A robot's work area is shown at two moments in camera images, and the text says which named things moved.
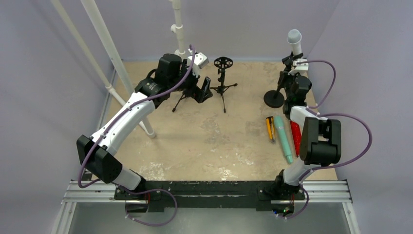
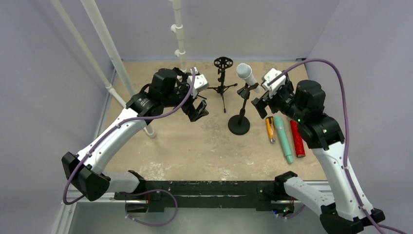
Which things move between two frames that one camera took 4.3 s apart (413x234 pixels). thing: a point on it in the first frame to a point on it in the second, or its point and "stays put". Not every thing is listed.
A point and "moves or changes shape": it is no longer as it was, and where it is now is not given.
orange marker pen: [271, 127] stays put
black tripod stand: [222, 63] stays put
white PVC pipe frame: [112, 51] stays put
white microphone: [294, 37] to [244, 71]
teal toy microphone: [279, 124] stays put
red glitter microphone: [296, 133] stays put
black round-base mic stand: [275, 99] moves or changes shape
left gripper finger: [204, 93] to [199, 112]
